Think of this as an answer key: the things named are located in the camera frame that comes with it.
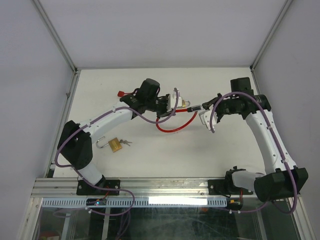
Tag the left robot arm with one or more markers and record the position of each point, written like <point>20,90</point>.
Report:
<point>77,139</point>

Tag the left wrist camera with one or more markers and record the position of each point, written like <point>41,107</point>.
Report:
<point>174,100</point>

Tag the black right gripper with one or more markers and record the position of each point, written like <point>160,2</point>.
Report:
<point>206,105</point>

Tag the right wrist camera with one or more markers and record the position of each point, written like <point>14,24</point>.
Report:
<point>205,117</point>

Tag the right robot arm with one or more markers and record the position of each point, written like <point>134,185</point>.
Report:
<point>282,177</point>

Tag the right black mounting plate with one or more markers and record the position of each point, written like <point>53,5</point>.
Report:
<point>225,187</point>

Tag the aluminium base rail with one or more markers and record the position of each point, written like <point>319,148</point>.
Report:
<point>63,187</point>

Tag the aluminium frame post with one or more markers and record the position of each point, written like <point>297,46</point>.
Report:
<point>278,20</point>
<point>54,34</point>

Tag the large brass padlock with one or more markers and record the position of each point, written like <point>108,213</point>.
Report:
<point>115,144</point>

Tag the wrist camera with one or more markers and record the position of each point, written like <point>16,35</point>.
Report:
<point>205,117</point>
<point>174,100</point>

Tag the white slotted cable duct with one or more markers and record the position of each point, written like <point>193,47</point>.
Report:
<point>140,202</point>

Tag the left aluminium frame post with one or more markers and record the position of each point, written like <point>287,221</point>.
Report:
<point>54,34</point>

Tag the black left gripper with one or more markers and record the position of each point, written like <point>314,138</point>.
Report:
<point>162,114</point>

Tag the medium brass padlock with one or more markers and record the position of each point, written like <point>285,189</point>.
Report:
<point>185,103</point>

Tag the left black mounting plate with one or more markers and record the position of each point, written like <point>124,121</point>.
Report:
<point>105,186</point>

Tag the red thin-cable padlock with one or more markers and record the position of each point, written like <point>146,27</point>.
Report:
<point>121,94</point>

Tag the thick red cable lock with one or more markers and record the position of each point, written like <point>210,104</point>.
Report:
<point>185,117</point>

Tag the right aluminium frame post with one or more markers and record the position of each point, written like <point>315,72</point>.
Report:
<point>278,20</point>

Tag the black mounting plate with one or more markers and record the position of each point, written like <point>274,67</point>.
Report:
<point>105,186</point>
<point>225,187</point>

